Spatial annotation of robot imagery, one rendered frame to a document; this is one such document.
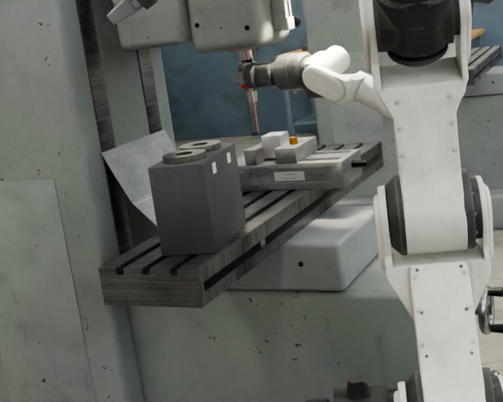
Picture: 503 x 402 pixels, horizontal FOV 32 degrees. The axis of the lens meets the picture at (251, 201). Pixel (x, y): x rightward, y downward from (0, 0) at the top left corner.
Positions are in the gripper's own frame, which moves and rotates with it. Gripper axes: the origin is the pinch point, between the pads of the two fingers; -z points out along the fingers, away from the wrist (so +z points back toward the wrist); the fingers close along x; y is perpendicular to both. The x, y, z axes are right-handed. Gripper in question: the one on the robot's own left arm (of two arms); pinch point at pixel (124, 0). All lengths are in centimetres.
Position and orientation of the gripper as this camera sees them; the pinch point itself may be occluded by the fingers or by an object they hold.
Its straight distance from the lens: 164.6
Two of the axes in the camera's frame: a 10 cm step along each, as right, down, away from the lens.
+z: 8.1, -5.4, -2.4
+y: -5.8, -6.5, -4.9
